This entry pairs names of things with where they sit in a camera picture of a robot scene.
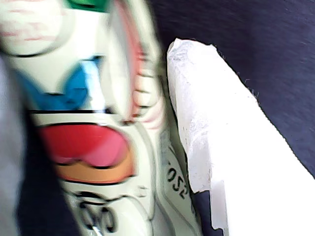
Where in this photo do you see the printed snack bar wrapper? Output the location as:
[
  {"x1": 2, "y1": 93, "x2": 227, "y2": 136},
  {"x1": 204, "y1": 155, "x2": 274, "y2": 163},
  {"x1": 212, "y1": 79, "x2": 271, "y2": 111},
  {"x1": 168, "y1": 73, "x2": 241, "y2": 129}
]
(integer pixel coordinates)
[{"x1": 0, "y1": 0, "x2": 205, "y2": 236}]

